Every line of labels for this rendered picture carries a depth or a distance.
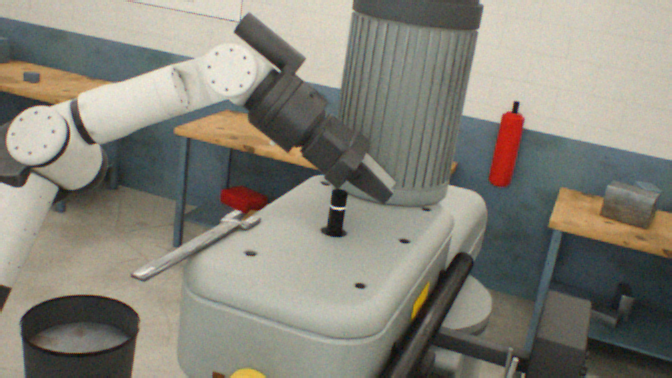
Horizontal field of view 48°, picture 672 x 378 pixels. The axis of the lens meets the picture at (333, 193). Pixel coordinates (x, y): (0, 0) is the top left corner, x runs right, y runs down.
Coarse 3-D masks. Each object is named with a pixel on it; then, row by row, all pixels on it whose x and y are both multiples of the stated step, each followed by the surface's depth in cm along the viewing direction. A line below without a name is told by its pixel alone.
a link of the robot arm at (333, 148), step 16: (304, 96) 96; (320, 96) 98; (288, 112) 95; (304, 112) 95; (320, 112) 97; (272, 128) 96; (288, 128) 96; (304, 128) 95; (320, 128) 97; (336, 128) 99; (272, 144) 101; (288, 144) 97; (304, 144) 99; (320, 144) 96; (336, 144) 96; (352, 144) 97; (368, 144) 102; (320, 160) 97; (336, 160) 96; (352, 160) 95; (336, 176) 95
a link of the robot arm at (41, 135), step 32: (0, 128) 96; (32, 128) 94; (64, 128) 94; (0, 160) 94; (32, 160) 93; (0, 192) 94; (32, 192) 95; (64, 192) 104; (0, 224) 93; (32, 224) 97; (0, 256) 93
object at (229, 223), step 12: (228, 216) 102; (240, 216) 104; (216, 228) 97; (228, 228) 98; (192, 240) 93; (204, 240) 93; (216, 240) 95; (180, 252) 89; (192, 252) 90; (156, 264) 85; (168, 264) 86; (132, 276) 83; (144, 276) 82
